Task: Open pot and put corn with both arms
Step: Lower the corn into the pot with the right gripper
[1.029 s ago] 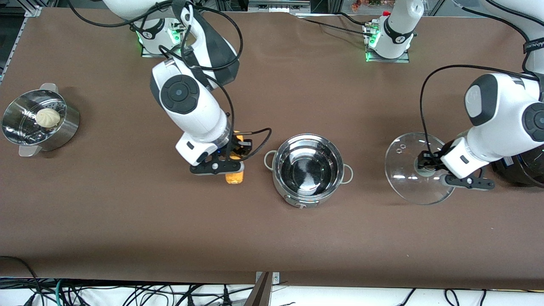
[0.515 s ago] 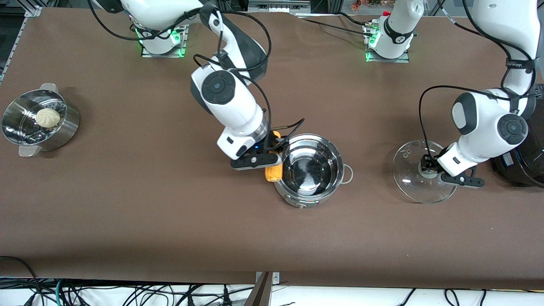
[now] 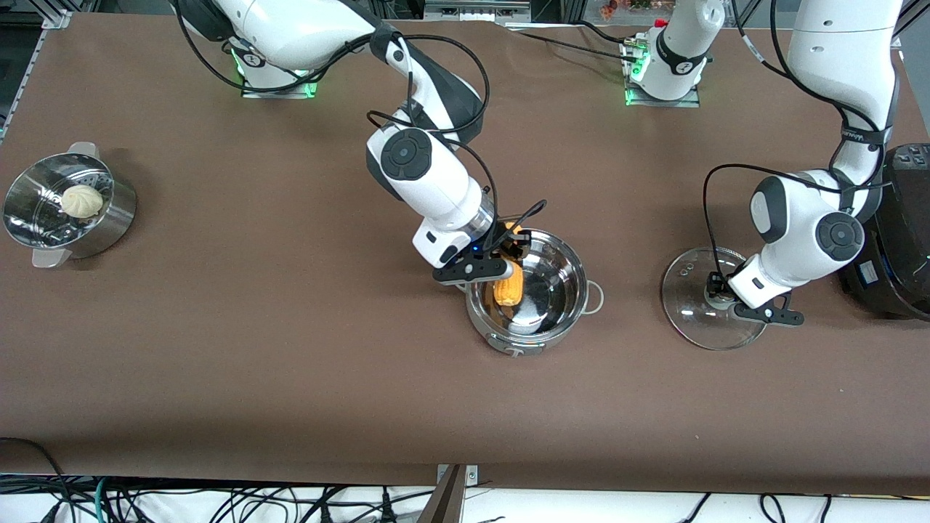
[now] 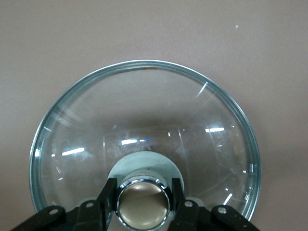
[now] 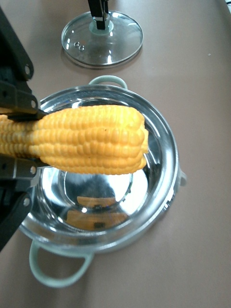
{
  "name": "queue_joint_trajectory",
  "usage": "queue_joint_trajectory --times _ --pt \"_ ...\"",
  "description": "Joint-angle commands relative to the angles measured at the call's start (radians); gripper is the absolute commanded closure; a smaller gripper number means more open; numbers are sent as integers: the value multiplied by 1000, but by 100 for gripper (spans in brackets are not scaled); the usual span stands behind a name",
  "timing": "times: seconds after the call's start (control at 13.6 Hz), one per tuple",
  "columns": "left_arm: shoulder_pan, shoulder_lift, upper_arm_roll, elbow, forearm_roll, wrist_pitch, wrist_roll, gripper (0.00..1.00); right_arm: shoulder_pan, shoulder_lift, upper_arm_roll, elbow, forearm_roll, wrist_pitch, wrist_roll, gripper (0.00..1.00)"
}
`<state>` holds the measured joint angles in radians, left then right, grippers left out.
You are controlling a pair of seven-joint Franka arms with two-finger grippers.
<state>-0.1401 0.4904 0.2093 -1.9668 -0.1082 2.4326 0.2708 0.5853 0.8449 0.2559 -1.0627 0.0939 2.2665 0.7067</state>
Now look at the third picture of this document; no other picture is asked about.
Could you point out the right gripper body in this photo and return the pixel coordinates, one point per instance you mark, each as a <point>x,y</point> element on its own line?
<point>503,242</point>

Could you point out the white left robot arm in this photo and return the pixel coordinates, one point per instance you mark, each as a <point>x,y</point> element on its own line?
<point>835,43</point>

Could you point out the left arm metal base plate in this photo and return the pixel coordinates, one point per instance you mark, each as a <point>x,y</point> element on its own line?
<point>665,103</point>

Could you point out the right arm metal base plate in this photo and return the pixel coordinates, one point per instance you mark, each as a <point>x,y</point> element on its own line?
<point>280,94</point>

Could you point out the white steamed bun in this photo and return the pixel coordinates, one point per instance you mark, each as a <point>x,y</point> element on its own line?
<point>81,202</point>

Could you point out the grey power strip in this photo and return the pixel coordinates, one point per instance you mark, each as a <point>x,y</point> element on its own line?
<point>476,11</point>

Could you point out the yellow corn cob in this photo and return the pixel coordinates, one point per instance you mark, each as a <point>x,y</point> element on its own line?
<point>508,290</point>

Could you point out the brown table mat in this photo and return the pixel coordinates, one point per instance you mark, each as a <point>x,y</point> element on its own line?
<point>290,363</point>

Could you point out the dark metal bar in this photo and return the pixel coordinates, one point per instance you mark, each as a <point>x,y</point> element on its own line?
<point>445,505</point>

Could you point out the glass pot lid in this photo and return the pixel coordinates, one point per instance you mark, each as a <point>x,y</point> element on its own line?
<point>690,312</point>

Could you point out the black rice cooker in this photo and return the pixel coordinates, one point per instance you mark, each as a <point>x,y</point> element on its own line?
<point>901,240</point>

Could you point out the stainless steel cooking pot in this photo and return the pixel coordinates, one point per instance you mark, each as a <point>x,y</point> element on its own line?
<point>556,280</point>

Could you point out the orange floral object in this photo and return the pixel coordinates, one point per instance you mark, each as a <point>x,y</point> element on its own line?
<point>628,7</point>

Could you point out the silver table bracket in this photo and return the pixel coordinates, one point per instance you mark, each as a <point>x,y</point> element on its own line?
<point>471,476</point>

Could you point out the steel steamer pot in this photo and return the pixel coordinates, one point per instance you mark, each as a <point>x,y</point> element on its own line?
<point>109,229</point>

